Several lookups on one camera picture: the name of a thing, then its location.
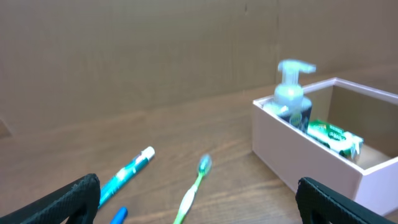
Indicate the teal toothpaste tube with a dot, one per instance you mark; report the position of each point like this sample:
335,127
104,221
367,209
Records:
125,174

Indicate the dark blue soap pump bottle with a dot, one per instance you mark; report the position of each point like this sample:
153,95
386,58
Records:
289,102

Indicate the green soap bar package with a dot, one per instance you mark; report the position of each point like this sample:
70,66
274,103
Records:
336,139

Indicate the green toothbrush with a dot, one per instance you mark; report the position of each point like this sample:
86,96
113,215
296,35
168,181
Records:
203,169

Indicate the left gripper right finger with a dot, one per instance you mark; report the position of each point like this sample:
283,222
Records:
319,204

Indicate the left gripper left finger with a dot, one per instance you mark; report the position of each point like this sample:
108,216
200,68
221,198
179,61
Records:
76,202

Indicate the blue disposable razor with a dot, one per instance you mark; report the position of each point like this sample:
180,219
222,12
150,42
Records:
120,216

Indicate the white cardboard box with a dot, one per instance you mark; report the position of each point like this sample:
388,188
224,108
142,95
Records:
364,111

